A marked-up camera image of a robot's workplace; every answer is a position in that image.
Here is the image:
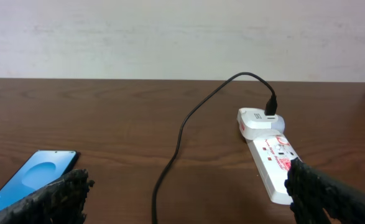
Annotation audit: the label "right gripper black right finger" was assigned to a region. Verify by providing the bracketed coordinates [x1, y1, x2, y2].
[285, 158, 365, 223]

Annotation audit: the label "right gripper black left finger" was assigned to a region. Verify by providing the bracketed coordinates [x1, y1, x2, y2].
[0, 169, 95, 224]

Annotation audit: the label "Samsung Galaxy smartphone blue screen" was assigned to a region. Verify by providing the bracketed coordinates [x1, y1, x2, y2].
[0, 151, 79, 211]

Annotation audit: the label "black USB charging cable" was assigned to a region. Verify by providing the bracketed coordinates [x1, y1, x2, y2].
[151, 72, 279, 224]

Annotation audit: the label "white USB charger plug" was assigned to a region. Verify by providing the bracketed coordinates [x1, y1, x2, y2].
[237, 108, 285, 141]

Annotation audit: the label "white power strip red switches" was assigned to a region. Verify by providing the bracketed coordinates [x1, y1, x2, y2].
[246, 134, 298, 205]

